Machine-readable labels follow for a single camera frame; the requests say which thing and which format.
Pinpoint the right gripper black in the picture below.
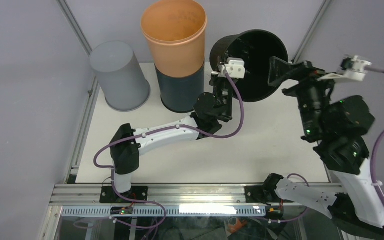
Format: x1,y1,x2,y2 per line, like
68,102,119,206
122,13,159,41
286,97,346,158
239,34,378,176
265,55,341,138

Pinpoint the black ribbed plastic bucket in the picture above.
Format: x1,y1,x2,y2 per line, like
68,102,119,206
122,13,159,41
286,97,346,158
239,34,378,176
209,29,289,103

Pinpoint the grey plastic bucket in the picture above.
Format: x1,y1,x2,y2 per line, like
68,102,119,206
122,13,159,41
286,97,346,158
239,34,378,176
89,41,151,112

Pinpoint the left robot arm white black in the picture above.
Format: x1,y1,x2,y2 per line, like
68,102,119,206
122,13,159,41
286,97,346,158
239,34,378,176
109,57,246,203

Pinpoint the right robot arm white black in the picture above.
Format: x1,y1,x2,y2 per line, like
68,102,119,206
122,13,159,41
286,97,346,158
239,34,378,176
259,55,384,240

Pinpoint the dark blue plastic bucket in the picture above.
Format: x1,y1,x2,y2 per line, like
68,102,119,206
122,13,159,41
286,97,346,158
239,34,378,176
156,65,205,114

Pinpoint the orange plastic bucket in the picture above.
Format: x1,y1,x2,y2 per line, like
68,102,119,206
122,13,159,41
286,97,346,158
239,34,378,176
140,0,208,78

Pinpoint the orange object below table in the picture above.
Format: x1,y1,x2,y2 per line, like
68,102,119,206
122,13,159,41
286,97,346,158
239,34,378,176
226,217,248,234

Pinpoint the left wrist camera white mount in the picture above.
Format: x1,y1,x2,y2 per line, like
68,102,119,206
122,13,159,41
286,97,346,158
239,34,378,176
218,57,246,79

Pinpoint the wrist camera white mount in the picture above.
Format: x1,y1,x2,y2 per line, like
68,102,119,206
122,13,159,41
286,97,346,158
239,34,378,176
317,54,372,84
218,57,246,79

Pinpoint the right aluminium frame post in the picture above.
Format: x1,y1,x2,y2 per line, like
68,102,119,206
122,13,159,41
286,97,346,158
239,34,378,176
291,0,333,64

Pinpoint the aluminium frame post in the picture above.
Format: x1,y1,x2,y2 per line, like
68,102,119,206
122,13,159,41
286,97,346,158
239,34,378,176
56,0,93,56
291,0,333,64

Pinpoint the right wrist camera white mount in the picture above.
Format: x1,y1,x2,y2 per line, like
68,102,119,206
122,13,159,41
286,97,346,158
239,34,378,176
317,54,372,84

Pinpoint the left aluminium frame post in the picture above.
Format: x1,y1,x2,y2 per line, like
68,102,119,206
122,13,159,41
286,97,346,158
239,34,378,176
56,0,93,56

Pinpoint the white slotted cable duct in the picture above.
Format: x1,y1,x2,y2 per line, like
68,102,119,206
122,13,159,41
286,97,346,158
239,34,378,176
61,203,266,218

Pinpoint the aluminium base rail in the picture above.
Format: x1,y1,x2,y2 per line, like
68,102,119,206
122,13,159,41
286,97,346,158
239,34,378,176
49,183,262,206

